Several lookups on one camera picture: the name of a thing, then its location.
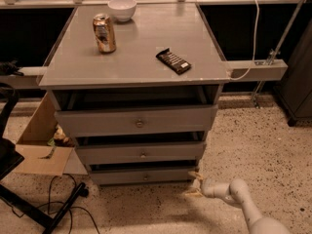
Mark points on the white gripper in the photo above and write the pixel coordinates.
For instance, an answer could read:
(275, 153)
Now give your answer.
(208, 186)

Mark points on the grey bottom drawer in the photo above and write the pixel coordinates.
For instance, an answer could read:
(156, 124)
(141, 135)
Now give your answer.
(149, 172)

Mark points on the grey drawer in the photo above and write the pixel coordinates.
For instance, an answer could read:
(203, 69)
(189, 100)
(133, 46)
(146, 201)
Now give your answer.
(135, 121)
(149, 172)
(132, 151)

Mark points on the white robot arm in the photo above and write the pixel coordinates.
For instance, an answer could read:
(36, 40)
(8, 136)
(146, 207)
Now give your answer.
(237, 194)

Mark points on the grey top drawer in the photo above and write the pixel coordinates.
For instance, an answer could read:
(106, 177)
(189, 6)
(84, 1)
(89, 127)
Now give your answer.
(135, 121)

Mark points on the grey drawer cabinet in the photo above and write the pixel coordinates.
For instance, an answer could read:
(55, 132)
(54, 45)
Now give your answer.
(80, 78)

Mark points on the grey middle drawer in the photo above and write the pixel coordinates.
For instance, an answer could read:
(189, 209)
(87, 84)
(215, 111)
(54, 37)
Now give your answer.
(132, 151)

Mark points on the dark chocolate bar wrapper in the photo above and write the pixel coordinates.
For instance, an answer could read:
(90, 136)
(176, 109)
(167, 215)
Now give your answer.
(173, 62)

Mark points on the dark cabinet at right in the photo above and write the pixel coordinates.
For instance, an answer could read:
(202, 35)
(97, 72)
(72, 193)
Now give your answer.
(295, 89)

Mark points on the brown cardboard box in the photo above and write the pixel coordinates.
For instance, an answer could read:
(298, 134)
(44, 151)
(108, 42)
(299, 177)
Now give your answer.
(33, 146)

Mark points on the gold soda can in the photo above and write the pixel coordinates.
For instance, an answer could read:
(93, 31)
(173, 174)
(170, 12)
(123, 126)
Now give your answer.
(104, 33)

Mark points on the white ceramic bowl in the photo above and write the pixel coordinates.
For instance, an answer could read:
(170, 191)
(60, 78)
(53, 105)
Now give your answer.
(122, 10)

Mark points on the black object on beam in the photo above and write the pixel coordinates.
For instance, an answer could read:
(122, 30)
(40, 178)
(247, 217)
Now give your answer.
(9, 68)

